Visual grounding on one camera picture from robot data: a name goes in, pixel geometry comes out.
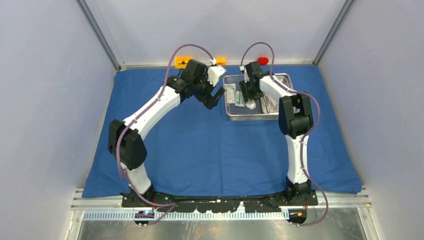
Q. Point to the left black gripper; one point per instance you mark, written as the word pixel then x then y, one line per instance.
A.
pixel 207 99

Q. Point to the large yellow plastic block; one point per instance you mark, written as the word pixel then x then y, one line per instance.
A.
pixel 181 62

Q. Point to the aluminium frame rail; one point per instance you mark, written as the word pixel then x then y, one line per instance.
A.
pixel 335 200

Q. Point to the red plastic object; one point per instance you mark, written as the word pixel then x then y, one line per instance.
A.
pixel 263 60

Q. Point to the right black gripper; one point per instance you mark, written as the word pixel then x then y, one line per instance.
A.
pixel 246 94

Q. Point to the blue surgical drape cloth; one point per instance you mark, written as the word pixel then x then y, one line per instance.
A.
pixel 197 152

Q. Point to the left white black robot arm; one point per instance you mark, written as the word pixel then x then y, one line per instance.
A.
pixel 126 137

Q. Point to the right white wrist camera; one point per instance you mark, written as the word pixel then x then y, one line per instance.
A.
pixel 245 73

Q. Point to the steel surgical scissors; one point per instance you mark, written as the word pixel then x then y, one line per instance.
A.
pixel 268 104

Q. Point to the steel surgical forceps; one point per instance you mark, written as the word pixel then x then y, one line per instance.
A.
pixel 275 106

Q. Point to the clear syringe packet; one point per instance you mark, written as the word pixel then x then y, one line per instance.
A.
pixel 250 104

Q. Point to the metal mesh instrument basket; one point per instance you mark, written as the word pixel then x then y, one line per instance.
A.
pixel 235 113

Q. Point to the small yellow plastic block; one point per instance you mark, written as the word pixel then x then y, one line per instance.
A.
pixel 221 61

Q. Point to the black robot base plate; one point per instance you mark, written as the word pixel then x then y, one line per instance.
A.
pixel 268 203

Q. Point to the green white sterile packet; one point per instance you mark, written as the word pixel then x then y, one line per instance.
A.
pixel 239 99

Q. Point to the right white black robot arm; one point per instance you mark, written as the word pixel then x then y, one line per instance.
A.
pixel 295 120

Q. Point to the stainless steel inner tray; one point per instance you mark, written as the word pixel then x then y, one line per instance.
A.
pixel 286 80

